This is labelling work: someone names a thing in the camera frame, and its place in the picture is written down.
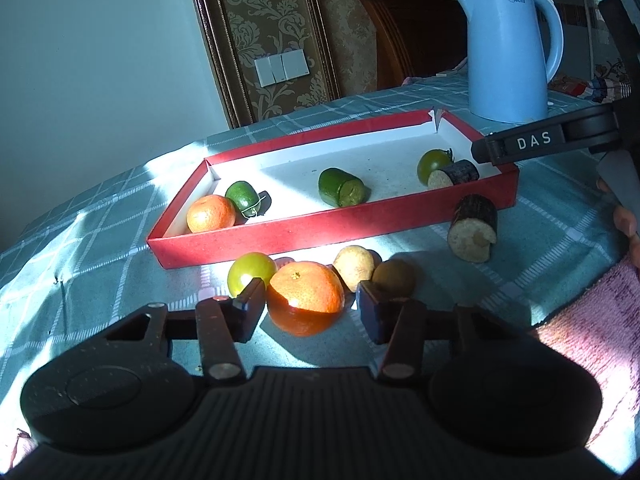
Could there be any colourful patterned quilt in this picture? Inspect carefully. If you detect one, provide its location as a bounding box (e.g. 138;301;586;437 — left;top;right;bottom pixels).
550;60;640;107

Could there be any person's right forearm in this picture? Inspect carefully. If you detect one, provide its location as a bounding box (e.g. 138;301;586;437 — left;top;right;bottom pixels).
532;255;640;461

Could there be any yellow-green tomato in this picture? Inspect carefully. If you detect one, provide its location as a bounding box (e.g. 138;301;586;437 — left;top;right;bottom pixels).
227;252;277;298

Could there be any wooden chair back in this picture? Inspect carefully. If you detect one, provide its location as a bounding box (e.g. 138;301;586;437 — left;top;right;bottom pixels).
355;0;471;92

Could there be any mandarin orange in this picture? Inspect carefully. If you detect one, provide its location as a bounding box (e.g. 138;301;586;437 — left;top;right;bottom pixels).
265;260;346;337
186;195;237;234

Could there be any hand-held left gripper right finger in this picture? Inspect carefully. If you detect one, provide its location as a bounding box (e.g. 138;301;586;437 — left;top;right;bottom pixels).
356;280;531;385

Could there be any person's right hand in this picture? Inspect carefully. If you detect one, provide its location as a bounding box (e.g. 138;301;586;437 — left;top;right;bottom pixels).
596;179;640;267

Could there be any red cardboard box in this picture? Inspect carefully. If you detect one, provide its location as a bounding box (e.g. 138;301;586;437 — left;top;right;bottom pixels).
146;108;521;271

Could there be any dark brown round fruit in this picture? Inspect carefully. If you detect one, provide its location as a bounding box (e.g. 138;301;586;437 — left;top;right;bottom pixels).
371;259;417;298

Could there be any white wall light switch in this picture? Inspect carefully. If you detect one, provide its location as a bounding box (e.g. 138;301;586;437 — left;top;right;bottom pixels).
254;49;310;88

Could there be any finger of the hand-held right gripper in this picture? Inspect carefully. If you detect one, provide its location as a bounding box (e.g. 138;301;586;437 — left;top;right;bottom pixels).
471;132;507;166

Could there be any green tomato with stem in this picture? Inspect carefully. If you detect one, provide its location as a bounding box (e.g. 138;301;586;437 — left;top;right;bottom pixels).
417;148;455;186

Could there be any light blue electric kettle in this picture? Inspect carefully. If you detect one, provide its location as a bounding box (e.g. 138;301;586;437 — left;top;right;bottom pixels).
454;0;565;125

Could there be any dark eggplant piece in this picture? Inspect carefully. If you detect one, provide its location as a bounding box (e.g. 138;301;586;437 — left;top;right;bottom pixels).
446;194;499;264
427;159;481;191

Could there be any tapered cucumber end piece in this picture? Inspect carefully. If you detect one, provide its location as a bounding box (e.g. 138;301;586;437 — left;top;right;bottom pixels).
225;180;267;219

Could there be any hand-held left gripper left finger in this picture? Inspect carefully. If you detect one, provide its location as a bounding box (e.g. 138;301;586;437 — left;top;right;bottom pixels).
102;277;267;387

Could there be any light brown round fruit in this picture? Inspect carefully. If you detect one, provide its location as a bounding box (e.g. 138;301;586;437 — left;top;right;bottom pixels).
332;245;376;293

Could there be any cylindrical cucumber piece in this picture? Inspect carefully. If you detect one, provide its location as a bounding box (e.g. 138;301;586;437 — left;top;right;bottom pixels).
318;167;372;208

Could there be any gold patterned framed wall panel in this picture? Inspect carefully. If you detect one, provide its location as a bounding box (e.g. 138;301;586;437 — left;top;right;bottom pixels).
185;0;341;129

